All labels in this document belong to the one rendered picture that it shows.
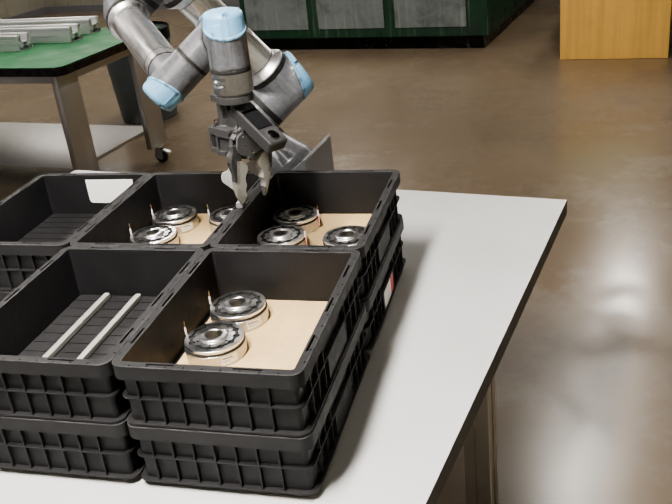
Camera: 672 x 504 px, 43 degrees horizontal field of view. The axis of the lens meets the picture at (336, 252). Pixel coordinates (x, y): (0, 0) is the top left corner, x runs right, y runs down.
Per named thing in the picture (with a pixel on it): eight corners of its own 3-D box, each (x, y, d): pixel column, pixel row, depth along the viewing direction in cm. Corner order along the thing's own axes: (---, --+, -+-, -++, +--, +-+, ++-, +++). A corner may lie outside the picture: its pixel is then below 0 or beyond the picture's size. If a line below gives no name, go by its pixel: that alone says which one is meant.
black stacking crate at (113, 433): (92, 344, 179) (78, 294, 173) (226, 351, 171) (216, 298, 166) (-24, 472, 144) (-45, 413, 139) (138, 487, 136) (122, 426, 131)
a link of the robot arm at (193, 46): (175, 40, 169) (180, 51, 159) (213, -2, 168) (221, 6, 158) (204, 68, 173) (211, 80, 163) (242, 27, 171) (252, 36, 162)
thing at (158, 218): (163, 207, 202) (163, 204, 202) (203, 207, 200) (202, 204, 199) (145, 224, 193) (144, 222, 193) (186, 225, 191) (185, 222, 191)
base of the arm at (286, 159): (287, 176, 231) (260, 150, 230) (320, 141, 222) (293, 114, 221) (263, 200, 219) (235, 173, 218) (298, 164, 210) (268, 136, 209)
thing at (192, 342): (203, 321, 151) (202, 318, 150) (254, 327, 147) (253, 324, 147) (173, 351, 142) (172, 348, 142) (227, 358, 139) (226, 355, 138)
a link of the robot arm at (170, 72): (77, 1, 195) (139, 92, 160) (110, -35, 194) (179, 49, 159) (115, 33, 203) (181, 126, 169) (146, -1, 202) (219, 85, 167)
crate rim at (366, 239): (363, 261, 154) (362, 249, 153) (209, 258, 162) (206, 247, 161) (401, 179, 189) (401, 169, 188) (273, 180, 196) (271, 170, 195)
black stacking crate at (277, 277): (217, 303, 166) (207, 250, 161) (367, 307, 158) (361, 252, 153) (125, 430, 132) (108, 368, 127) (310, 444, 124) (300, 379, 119)
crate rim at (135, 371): (208, 258, 162) (206, 247, 161) (363, 261, 154) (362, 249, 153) (110, 379, 127) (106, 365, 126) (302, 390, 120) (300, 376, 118)
